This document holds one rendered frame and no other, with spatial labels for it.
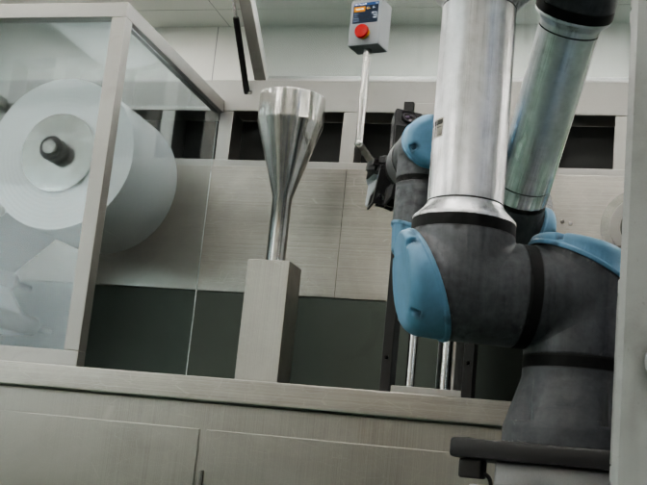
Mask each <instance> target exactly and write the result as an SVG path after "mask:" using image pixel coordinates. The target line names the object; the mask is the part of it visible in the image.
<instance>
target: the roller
mask: <svg viewBox="0 0 647 485"><path fill-rule="evenodd" d="M622 217H623V203H622V204H620V205H619V206H618V207H617V208H616V210H615V211H614V212H613V214H612V216H611V219H610V223H609V232H610V236H611V239H612V241H613V243H614V244H615V245H616V246H617V245H621V241H622V235H621V231H620V224H621V220H622Z"/></svg>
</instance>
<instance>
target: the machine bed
mask: <svg viewBox="0 0 647 485"><path fill-rule="evenodd" d="M0 384H4V385H15V386H26V387H37V388H48V389H59V390H71V391H81V392H93V393H103V394H115V395H126V396H147V397H158V398H169V399H180V400H191V401H202V402H214V403H224V404H236V405H246V406H258V407H269V408H280V409H291V410H301V411H313V412H324V413H335V414H346V415H357V416H368V417H380V418H390V419H402V420H413V421H434V422H444V423H456V424H467V425H478V426H489V427H500V428H503V423H504V421H505V417H506V414H507V411H508V409H509V406H510V404H511V401H503V400H492V399H480V398H468V397H456V396H433V395H421V394H409V393H397V392H385V391H373V390H361V389H349V388H337V387H326V386H313V385H301V384H290V383H277V382H266V381H253V380H242V379H230V378H217V377H206V376H194V375H182V374H170V373H158V372H146V371H134V370H111V369H100V368H87V367H75V366H63V365H51V364H40V363H27V362H16V361H4V360H0Z"/></svg>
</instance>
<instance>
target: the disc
mask: <svg viewBox="0 0 647 485"><path fill-rule="evenodd" d="M623 197H624V193H623V192H622V193H621V194H619V195H617V196H616V197H615V198H613V199H612V200H611V201H610V202H609V204H608V205H607V207H606V208H605V210H604V212H603V215H602V218H601V224H600V232H601V238H602V241H605V242H608V243H612V244H614V243H613V241H612V239H611V236H610V232H609V223H610V219H611V216H612V214H613V212H614V211H615V210H616V208H617V207H618V206H619V205H620V204H622V203H623ZM614 245H615V244H614Z"/></svg>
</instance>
